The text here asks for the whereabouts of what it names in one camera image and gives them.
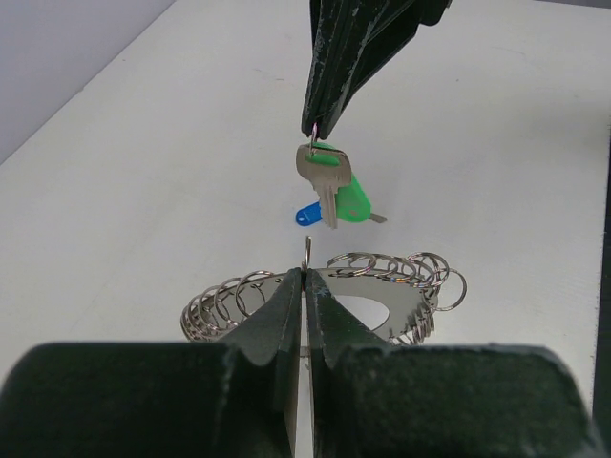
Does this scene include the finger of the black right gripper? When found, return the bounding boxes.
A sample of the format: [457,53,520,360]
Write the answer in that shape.
[319,0,454,142]
[301,1,382,138]

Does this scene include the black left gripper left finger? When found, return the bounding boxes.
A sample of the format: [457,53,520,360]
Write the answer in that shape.
[1,268,302,457]

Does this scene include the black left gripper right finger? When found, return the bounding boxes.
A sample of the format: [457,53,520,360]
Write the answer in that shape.
[305,270,608,457]

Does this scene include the metal key organiser ring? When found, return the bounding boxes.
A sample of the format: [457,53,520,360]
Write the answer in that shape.
[179,236,469,359]

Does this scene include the silver key with green tag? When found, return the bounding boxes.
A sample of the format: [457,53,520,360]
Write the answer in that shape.
[296,124,372,229]

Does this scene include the silver key with blue tag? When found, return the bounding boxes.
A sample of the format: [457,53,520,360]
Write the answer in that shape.
[294,199,388,228]

